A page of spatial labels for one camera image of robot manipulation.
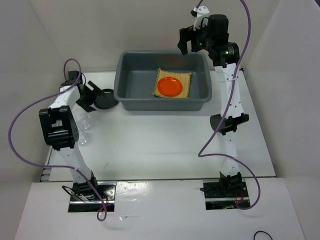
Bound black cable loop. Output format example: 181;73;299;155
253;231;273;240

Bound black round plate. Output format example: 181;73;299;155
94;88;119;110

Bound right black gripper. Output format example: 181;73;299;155
177;17;214;55

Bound orange plastic plate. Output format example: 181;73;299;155
157;76;183;97

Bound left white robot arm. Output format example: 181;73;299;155
38;70;103;200

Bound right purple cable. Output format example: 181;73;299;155
193;0;262;211

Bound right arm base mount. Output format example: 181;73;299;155
200;173;251;210

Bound woven bamboo mat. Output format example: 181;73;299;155
152;68;192;99

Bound clear glass cup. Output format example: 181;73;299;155
78;128;90;146
72;108;91;130

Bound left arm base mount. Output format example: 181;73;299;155
61;181;116;213

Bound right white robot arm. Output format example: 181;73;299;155
177;13;249;197

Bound grey plastic bin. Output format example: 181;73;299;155
114;50;212;111

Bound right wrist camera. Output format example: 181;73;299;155
191;5;210;31

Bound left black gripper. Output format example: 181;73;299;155
75;80;105;112

